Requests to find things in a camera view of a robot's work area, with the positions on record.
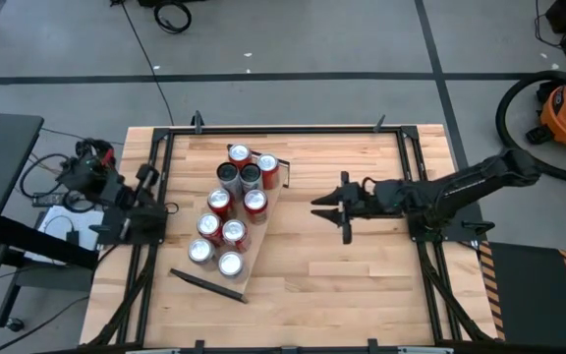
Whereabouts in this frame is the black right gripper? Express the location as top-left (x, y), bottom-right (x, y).
top-left (311, 170), bottom-right (380, 246)

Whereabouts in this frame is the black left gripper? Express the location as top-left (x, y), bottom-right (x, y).
top-left (114, 163), bottom-right (167, 242)

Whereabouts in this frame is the silver Diet Coke can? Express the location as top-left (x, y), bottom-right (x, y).
top-left (217, 251), bottom-right (246, 280)
top-left (187, 238), bottom-right (216, 266)

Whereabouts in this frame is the white Celsius can black lid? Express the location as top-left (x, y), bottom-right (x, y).
top-left (239, 162), bottom-right (264, 194)
top-left (215, 161), bottom-right (243, 201)

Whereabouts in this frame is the white paper sheet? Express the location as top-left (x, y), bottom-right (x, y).
top-left (36, 205), bottom-right (106, 265)

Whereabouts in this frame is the wooden tray with black ends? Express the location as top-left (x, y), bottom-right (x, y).
top-left (168, 143), bottom-right (293, 304)

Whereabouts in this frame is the black rolling stand base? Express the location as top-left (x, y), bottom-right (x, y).
top-left (0, 280), bottom-right (27, 333)

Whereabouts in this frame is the black mat orange striped edge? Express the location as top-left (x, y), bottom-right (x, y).
top-left (478, 240), bottom-right (566, 350)

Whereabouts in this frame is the long black floor cable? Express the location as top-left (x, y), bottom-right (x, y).
top-left (118, 0), bottom-right (176, 127)

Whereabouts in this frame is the coiled black cable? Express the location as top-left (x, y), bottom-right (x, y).
top-left (152, 1), bottom-right (194, 35)

